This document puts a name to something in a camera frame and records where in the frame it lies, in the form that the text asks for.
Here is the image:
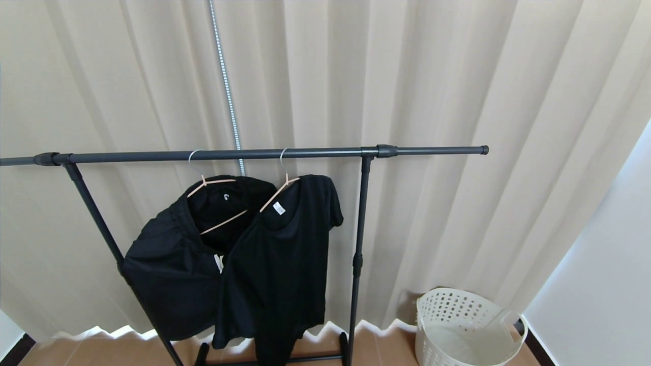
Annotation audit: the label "white laundry basket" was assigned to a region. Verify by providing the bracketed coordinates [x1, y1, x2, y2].
[415, 287, 529, 366]

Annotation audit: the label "black shorts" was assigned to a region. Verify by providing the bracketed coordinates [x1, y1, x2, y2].
[121, 175, 278, 342]

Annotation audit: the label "black clothes rack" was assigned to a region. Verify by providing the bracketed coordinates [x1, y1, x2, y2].
[0, 144, 490, 366]

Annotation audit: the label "black garment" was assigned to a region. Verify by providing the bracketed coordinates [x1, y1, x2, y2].
[212, 174, 344, 366]

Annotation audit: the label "beige curtain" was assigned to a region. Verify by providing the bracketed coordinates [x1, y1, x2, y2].
[0, 0, 651, 339]

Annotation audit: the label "pink clothes hanger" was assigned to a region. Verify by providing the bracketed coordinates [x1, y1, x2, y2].
[259, 148, 302, 214]
[186, 150, 249, 236]

